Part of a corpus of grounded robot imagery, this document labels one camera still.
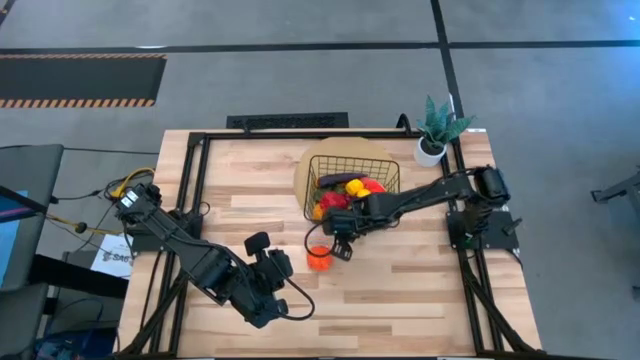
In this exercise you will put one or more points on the orange bell pepper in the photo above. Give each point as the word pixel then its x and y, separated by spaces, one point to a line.
pixel 320 264

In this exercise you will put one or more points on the blue panel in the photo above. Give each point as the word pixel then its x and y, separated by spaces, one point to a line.
pixel 7 240

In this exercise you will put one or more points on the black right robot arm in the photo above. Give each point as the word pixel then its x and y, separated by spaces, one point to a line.
pixel 435 192

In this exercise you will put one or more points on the purple eggplant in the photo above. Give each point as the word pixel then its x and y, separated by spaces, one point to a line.
pixel 342 179

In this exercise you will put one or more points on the large yellow lemon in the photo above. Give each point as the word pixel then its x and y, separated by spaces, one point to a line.
pixel 354 187

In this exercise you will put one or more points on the green plant in white pot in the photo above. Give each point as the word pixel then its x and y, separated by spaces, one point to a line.
pixel 430 150

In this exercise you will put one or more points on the round tan woven placemat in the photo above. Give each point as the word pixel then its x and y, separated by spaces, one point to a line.
pixel 345 145

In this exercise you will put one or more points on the dark blue bag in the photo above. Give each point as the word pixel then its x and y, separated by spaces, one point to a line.
pixel 75 345

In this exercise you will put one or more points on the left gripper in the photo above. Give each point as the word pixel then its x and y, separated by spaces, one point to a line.
pixel 275 265

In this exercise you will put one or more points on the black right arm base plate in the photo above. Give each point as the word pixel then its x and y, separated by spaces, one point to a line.
pixel 500 242

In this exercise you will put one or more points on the black floor stand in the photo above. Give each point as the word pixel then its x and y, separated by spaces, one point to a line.
pixel 620 187

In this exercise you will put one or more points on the black floor vent grate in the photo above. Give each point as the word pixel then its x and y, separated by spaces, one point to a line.
pixel 287 121

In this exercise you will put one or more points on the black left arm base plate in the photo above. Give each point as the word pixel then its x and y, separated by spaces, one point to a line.
pixel 145 246

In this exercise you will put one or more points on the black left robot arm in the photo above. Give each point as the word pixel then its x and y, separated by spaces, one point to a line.
pixel 170 240

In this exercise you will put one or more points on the black hazard-striped floor mat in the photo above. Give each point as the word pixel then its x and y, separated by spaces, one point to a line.
pixel 75 80

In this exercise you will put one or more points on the white printed paper sheet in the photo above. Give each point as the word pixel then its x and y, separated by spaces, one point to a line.
pixel 117 260

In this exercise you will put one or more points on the orange mango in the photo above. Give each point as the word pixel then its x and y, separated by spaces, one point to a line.
pixel 317 212

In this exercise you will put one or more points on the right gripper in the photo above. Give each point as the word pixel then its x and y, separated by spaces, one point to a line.
pixel 350 220

